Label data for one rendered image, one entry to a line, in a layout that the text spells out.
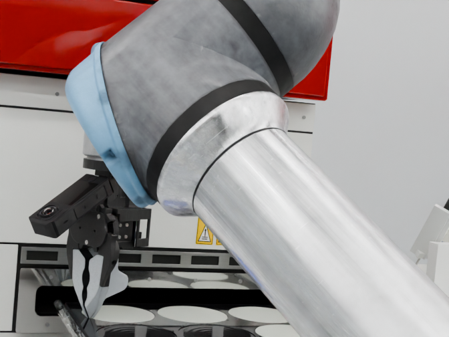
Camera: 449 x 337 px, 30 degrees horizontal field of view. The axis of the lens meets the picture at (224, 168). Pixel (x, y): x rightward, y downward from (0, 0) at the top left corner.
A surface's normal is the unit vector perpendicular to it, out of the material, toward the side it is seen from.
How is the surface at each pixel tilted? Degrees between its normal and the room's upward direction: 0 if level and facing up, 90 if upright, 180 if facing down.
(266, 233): 81
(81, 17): 90
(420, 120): 90
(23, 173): 90
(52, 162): 90
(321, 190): 38
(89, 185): 32
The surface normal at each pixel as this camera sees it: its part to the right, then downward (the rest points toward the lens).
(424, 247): -0.50, 0.40
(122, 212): 0.75, 0.10
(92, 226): -0.65, -0.02
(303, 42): 0.65, 0.34
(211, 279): 0.33, 0.08
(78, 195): -0.23, -0.85
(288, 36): 0.48, 0.29
